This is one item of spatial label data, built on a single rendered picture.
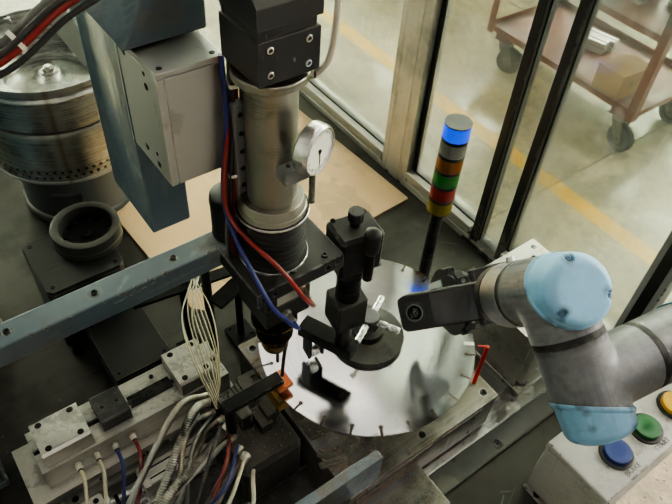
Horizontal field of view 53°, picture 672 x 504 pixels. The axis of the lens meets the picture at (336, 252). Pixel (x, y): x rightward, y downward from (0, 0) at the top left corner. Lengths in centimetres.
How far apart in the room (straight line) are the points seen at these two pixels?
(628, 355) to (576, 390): 7
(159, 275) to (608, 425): 62
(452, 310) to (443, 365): 22
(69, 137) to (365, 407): 73
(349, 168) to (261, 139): 101
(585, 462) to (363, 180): 82
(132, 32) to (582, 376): 52
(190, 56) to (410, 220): 97
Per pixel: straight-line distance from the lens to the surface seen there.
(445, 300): 83
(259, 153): 63
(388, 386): 100
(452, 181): 116
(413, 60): 143
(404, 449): 107
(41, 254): 123
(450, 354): 105
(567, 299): 67
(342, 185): 157
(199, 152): 66
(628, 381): 73
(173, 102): 62
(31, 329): 98
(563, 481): 111
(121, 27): 63
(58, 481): 112
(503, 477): 120
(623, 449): 110
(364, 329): 99
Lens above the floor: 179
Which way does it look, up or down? 47 degrees down
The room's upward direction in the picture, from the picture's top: 5 degrees clockwise
